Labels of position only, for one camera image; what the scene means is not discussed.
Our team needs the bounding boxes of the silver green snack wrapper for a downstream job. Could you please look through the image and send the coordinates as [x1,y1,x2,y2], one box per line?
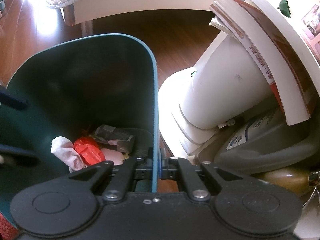
[90,125,135,153]

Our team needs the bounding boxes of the red plastic bag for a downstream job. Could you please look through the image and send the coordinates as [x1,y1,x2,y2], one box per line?
[73,137,106,166]

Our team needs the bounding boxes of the white tissue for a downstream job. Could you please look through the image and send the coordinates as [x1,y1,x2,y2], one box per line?
[51,136,87,173]

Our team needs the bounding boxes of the dark green trash bin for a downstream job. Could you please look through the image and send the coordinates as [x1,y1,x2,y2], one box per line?
[1,34,159,222]

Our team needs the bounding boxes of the beige tray under jug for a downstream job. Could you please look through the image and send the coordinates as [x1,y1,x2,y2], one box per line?
[187,125,239,165]

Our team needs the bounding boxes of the grey motor oil jug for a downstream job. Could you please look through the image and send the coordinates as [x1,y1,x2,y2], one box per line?
[214,108,319,174]

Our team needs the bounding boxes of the white cylindrical appliance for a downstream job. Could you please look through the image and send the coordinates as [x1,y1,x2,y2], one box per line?
[158,32,273,158]

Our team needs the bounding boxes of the metal bed leg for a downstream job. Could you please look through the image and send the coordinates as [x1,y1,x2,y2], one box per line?
[80,20,93,37]

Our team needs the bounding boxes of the gold thermos kettle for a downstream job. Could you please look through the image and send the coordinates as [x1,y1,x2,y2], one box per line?
[255,166,319,197]

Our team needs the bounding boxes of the stacked books on appliance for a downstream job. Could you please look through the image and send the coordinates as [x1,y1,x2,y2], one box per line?
[210,0,318,125]

